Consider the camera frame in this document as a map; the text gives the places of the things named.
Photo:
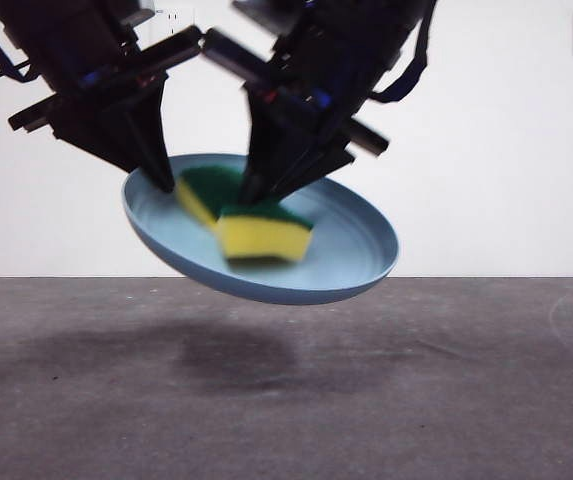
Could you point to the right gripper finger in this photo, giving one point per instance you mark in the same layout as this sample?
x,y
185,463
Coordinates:
x,y
316,160
273,135

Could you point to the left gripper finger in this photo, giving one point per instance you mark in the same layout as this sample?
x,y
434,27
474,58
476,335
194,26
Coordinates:
x,y
148,125
111,140

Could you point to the light blue round plate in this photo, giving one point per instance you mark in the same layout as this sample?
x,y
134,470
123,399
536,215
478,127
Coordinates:
x,y
346,250

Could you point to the yellow green scouring sponge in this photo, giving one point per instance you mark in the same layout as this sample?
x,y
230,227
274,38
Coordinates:
x,y
261,240

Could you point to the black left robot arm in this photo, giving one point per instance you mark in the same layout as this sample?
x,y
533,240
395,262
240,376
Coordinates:
x,y
66,50

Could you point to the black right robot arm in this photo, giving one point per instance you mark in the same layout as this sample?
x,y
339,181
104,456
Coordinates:
x,y
346,40

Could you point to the white wall socket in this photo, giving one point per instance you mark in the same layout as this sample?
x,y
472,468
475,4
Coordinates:
x,y
175,20

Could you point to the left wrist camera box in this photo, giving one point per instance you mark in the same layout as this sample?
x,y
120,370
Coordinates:
x,y
141,12

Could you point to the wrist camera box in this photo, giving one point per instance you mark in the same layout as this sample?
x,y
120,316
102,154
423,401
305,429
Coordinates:
x,y
248,5
141,12

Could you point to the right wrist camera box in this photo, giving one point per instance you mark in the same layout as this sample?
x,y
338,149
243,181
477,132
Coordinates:
x,y
248,5

